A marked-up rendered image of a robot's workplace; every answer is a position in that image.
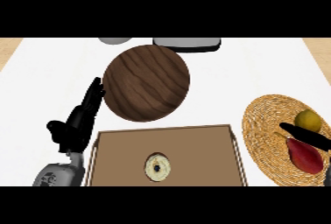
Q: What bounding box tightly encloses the grey and black appliance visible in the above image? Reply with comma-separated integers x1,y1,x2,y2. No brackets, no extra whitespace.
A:
152,38,223,53

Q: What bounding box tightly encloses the red pear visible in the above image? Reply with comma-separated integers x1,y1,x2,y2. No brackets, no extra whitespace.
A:
273,131,325,175

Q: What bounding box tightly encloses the dark brown wooden bowl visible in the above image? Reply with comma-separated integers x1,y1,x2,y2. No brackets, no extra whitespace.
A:
102,44,192,123

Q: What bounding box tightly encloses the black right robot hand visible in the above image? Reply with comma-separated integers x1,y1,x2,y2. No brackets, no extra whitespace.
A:
278,122,331,152

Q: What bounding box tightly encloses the brown tray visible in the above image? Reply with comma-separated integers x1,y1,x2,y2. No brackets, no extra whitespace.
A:
84,123,250,187

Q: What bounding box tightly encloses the grey round object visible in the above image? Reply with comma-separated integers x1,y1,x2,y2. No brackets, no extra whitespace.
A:
97,38,133,46

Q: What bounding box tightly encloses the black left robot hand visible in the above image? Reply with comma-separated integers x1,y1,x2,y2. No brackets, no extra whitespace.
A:
46,76,108,155

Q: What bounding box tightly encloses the woven wicker placemat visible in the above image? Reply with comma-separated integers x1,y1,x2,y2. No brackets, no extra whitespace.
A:
241,94,331,187

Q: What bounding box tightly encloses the yellow lemon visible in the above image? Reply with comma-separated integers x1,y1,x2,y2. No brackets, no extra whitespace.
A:
294,108,324,133

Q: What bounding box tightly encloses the cream cupcake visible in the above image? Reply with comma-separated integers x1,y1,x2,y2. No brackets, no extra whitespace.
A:
143,151,171,183

